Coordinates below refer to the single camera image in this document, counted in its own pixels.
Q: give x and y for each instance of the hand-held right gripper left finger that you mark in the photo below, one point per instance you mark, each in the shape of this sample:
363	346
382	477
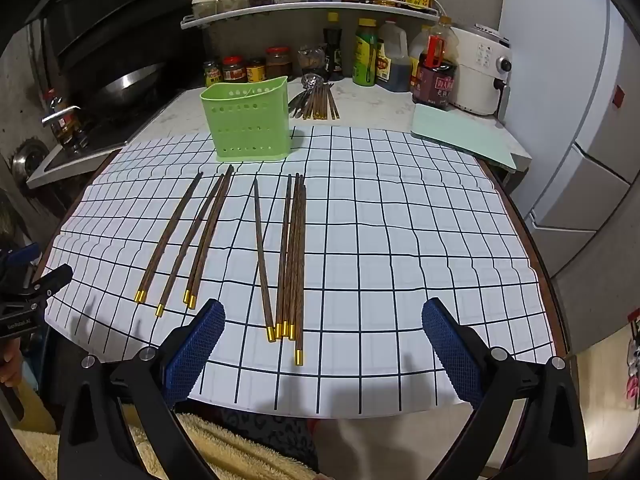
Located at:
195	350

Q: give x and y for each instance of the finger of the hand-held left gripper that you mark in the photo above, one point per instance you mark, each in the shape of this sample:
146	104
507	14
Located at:
20	256
52	280

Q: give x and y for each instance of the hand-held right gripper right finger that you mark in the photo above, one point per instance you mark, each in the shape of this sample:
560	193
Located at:
450	350

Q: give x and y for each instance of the wooden chopstick gold tip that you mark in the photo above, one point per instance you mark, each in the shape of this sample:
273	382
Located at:
170	237
207	232
291	255
297	260
301	280
262	260
192	240
214	235
283	255

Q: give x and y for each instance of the green perforated utensil holder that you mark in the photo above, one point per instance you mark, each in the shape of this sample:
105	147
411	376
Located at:
245	120

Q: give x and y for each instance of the person's left hand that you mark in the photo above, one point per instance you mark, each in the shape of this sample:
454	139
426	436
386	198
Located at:
9	362

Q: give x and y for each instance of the metal pot lid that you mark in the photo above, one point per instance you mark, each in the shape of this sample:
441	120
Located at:
27	160

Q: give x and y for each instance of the yellow fleece cloth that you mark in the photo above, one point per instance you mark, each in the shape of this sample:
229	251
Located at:
165	450

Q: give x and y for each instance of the white black-checked tablecloth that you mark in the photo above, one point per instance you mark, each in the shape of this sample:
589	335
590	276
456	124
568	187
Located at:
400	235

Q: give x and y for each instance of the amber oil bottle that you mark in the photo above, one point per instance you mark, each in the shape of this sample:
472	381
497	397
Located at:
70	132

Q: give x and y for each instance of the black cooktop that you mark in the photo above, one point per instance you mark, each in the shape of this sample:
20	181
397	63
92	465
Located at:
100	135

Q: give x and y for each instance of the colourful hanging items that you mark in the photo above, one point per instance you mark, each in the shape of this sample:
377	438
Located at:
634	360

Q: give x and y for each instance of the steel wok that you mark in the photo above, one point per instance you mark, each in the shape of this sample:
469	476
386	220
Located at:
127	85

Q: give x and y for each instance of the pale green cutting board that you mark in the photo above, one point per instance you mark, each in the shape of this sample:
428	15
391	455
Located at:
460	132

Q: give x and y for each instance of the small jar green yellow label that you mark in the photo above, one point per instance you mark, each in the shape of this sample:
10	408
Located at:
212	75

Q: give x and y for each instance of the black range hood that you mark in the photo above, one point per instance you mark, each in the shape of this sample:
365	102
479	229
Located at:
125	10

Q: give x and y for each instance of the pile of metal spoons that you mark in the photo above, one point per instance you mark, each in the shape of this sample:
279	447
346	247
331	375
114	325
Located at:
298	102

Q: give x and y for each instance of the dark soy sauce jug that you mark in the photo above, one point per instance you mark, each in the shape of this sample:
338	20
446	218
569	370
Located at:
436	80

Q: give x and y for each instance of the white refrigerator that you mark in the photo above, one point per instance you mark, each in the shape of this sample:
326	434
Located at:
575	110

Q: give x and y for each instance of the white air fryer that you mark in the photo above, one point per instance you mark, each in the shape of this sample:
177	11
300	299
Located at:
475	80

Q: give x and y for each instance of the red-lid chili jar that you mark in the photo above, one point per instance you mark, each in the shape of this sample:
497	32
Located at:
234	70

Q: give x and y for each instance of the bundle of plain wooden chopsticks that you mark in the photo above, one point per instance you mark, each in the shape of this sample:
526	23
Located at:
322	102

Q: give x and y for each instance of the yellow-label sauce jar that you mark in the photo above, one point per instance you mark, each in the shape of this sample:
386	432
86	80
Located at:
256	72

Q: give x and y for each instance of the metal strainer ladle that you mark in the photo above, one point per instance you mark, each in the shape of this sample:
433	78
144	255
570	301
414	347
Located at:
311	81

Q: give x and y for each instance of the white jug dark liquid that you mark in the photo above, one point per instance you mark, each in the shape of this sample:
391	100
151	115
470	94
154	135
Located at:
392	60

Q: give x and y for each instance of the tall red-lid brown jar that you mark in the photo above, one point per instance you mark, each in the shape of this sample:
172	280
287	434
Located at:
278	64

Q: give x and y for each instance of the green-label bottle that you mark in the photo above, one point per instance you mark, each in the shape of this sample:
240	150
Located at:
365	55

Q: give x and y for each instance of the clear jar with dried goods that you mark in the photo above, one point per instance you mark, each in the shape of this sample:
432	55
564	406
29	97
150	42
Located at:
311	60

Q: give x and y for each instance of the dark soy sauce bottle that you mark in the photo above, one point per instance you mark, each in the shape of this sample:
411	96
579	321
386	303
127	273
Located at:
333	52

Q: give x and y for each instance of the red wall tag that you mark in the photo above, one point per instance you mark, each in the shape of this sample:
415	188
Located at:
618	96

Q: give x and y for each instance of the white wall shelf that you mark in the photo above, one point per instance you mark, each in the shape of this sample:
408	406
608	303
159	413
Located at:
300	9

